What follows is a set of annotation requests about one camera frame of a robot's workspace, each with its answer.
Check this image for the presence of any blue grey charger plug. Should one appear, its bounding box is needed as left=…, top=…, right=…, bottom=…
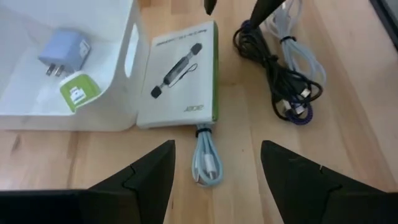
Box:
left=37, top=28, right=92, bottom=78

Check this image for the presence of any black aluminium table frame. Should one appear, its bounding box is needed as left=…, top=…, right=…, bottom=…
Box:
left=368, top=0, right=398, bottom=52

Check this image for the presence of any light blue cable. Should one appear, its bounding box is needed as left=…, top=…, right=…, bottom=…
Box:
left=190, top=124, right=224, bottom=188

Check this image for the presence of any white plastic bin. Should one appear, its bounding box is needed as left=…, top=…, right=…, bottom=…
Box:
left=0, top=0, right=150, bottom=132

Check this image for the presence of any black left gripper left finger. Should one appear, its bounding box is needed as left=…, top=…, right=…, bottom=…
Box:
left=79, top=139, right=177, bottom=224

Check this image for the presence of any black cable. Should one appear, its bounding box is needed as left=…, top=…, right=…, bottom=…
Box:
left=232, top=19, right=324, bottom=123

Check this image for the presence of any purple braided cable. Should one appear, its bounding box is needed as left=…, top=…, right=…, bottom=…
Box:
left=284, top=102, right=315, bottom=126

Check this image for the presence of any white cable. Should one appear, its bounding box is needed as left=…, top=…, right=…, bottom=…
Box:
left=264, top=0, right=328, bottom=88

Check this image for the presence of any white Acer product box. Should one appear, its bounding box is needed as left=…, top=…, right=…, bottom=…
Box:
left=136, top=19, right=220, bottom=130

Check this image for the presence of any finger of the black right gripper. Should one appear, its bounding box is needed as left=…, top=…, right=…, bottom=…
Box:
left=248, top=0, right=287, bottom=30
left=203, top=0, right=218, bottom=16

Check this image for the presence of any green white charger plug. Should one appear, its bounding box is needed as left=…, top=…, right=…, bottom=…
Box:
left=58, top=70, right=103, bottom=114

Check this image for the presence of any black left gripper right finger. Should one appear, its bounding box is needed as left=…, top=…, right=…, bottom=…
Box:
left=260, top=139, right=398, bottom=224

